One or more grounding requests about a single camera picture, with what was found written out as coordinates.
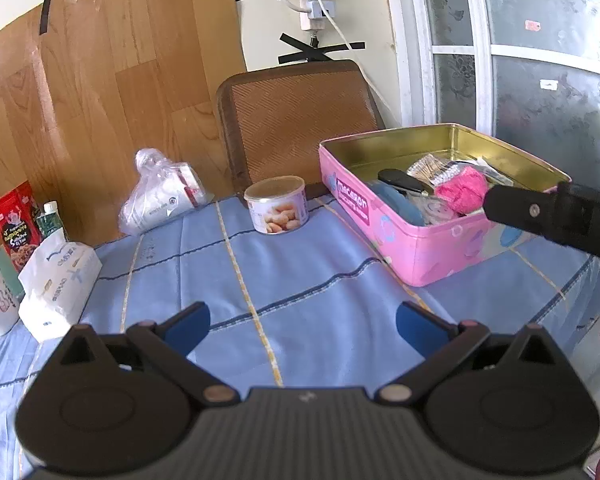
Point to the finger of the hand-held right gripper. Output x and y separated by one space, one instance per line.
520 207

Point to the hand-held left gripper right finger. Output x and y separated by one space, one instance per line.
420 327

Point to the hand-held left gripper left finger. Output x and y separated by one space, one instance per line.
187 327

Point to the pink scrunchie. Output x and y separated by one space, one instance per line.
462 190

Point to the pink tin box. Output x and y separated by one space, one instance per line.
420 250

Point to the blue fabric pouch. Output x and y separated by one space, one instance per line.
397 202

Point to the black case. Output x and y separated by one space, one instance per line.
400 178

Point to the blue checked tablecloth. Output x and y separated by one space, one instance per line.
305 280

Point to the clear plastic bag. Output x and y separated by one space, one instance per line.
155 200

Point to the white tissue pack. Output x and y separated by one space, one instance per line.
55 290

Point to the round nut can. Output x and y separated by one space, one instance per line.
275 210

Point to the white frosted glass window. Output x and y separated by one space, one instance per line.
530 60

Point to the green bottle with silver cap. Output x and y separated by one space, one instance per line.
52 225

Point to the red snack box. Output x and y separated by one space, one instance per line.
15 230

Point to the light green carton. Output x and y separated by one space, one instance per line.
0 260

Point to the brown woven chair back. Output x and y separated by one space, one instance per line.
290 125

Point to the crossed black tape strips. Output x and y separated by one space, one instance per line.
310 52

